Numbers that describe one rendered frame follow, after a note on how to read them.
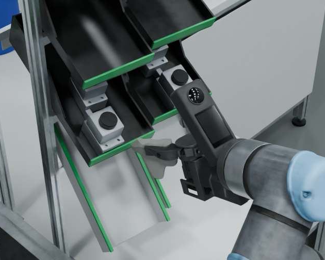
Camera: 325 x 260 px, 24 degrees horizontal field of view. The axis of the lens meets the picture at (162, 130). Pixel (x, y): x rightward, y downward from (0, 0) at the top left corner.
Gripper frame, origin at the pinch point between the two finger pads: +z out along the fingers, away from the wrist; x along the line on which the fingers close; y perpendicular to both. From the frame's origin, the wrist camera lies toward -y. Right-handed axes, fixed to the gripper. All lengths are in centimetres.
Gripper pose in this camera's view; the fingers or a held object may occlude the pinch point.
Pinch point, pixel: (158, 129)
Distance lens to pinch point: 114.0
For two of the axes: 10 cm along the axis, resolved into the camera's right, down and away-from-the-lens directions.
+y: 2.5, 9.1, 3.2
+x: 8.0, -3.8, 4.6
